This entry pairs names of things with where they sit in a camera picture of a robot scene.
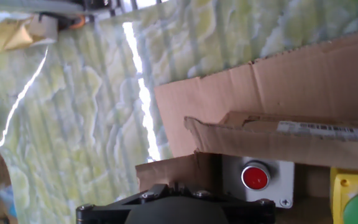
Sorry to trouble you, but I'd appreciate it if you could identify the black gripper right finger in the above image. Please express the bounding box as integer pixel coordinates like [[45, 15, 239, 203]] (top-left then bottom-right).
[[181, 182, 276, 224]]

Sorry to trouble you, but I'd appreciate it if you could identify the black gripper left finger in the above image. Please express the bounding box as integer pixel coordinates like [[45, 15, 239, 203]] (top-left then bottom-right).
[[76, 183, 170, 224]]

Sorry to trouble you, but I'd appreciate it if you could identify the brown cardboard box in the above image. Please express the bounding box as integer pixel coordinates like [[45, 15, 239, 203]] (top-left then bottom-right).
[[135, 111, 358, 224]]

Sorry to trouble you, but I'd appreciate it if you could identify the grey box red button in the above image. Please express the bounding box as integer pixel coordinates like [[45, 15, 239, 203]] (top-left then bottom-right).
[[221, 154, 295, 209]]

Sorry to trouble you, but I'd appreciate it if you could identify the yellow box green button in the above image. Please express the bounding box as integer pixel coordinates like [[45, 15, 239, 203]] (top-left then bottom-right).
[[329, 167, 358, 224]]

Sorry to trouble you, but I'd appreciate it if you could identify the green marble pattern mat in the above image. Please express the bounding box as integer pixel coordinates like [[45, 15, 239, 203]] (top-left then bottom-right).
[[0, 0, 358, 224]]

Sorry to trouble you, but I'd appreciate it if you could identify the flat brown cardboard sheet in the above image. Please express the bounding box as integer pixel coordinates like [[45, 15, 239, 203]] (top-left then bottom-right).
[[154, 27, 358, 158]]

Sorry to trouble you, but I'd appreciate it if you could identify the crumpled yellow tape wad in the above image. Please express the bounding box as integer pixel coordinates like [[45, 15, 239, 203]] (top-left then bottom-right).
[[0, 14, 58, 53]]

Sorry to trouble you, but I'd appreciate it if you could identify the grey metal bar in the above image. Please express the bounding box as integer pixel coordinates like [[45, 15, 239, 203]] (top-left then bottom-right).
[[0, 0, 85, 16]]

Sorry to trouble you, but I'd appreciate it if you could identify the orange cable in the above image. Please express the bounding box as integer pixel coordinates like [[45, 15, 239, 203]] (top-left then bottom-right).
[[68, 14, 86, 30]]

